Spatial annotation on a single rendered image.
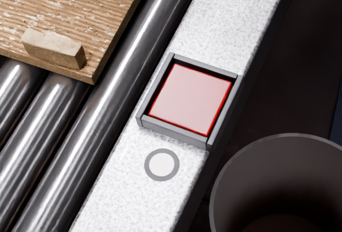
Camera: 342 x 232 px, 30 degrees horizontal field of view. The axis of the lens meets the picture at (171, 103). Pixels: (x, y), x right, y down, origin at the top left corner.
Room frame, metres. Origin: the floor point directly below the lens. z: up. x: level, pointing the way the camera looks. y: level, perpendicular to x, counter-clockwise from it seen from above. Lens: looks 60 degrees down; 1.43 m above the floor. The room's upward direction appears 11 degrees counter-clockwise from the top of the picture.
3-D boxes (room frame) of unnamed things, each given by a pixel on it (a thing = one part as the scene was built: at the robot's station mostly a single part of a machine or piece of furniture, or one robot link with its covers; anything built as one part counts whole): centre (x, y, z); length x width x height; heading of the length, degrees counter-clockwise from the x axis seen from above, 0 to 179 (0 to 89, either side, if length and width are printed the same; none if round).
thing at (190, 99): (0.29, -0.02, 0.92); 0.06 x 0.06 x 0.01; 55
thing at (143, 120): (0.29, -0.02, 0.92); 0.08 x 0.08 x 0.02; 55
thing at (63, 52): (0.36, 0.10, 0.95); 0.06 x 0.02 x 0.03; 57
